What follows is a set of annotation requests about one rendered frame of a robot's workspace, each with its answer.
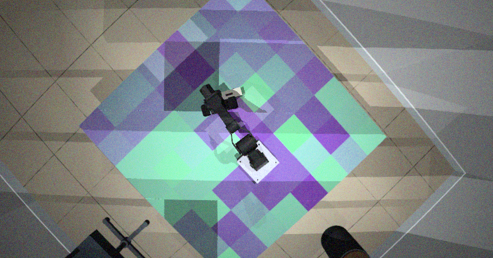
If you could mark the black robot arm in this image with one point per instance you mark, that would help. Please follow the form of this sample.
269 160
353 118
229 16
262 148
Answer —
248 144

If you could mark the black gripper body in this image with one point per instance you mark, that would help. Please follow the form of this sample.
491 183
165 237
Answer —
232 104

